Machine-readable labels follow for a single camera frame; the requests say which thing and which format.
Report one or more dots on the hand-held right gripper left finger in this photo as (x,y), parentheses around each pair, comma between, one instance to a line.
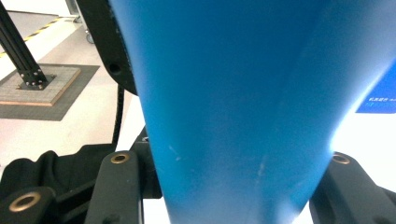
(116,189)

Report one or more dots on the wooden base board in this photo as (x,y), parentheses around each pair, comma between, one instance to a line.
(59,84)

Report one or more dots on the blue bottle with white cap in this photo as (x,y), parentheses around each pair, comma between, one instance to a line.
(233,109)

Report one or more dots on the black metal post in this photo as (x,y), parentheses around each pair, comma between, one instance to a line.
(18,53)

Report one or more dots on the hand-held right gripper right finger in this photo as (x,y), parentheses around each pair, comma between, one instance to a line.
(351,196)

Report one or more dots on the blue cardboard box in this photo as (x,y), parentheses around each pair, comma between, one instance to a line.
(383,93)

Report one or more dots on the grey floor mat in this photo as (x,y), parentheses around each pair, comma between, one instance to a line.
(77,102)

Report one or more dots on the caster wheel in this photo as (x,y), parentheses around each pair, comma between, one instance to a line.
(89,38)

